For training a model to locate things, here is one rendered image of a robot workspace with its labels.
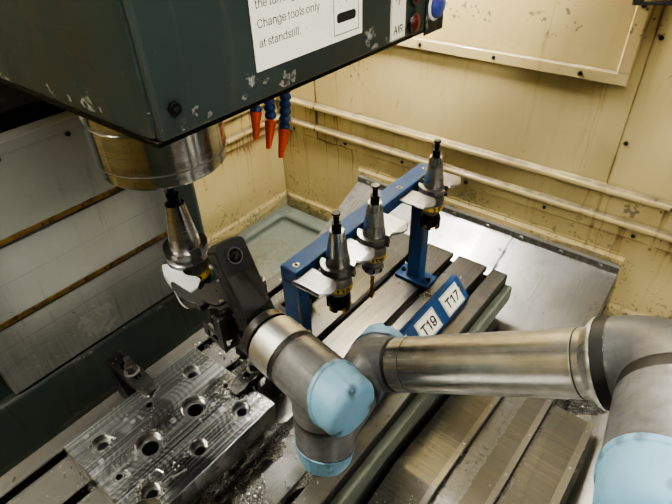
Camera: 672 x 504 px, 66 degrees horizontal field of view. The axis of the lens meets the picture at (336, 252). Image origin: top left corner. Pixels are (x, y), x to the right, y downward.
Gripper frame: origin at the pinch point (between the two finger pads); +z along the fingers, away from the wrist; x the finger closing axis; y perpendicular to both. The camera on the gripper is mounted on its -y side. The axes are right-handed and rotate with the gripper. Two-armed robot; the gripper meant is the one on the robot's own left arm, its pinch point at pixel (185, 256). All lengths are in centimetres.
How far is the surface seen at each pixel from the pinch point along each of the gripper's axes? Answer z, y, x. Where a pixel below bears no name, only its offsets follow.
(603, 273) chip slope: -29, 48, 103
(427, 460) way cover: -28, 55, 28
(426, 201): -5, 11, 51
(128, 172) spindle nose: -5.7, -18.8, -6.2
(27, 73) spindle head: -3.8, -30.9, -11.9
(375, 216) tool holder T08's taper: -7.2, 5.6, 33.3
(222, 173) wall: 90, 45, 58
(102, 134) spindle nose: -3.8, -23.0, -7.1
